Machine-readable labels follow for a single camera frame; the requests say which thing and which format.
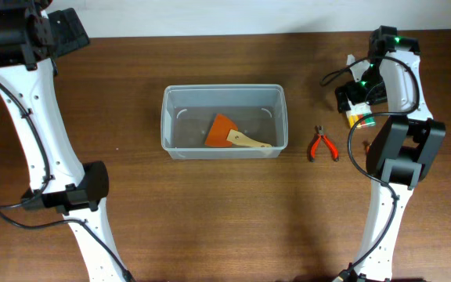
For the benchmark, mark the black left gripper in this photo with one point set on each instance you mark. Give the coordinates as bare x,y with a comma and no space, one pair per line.
74,34

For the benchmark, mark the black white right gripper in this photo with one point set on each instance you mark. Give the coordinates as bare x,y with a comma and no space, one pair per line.
352,89

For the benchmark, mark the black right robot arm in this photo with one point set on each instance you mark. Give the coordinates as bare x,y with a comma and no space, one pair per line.
402,152

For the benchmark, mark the red scraper with wooden handle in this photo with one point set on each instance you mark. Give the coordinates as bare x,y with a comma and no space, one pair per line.
224,133

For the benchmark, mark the clear plastic container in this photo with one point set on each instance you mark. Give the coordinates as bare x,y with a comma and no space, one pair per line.
188,113

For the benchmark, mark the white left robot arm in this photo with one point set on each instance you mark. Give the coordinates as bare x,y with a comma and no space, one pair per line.
31,40

